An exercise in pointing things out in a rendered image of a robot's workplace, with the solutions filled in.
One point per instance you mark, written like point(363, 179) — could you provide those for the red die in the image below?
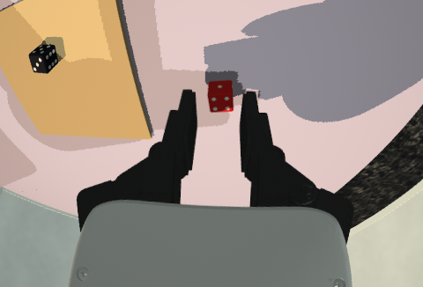
point(220, 96)

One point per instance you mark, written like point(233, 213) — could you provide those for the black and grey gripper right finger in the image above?
point(274, 182)

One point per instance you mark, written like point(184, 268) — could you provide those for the orange mat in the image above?
point(93, 90)

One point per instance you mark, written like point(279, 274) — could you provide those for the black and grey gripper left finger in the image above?
point(152, 178)

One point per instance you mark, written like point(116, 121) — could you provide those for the black die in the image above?
point(43, 59)

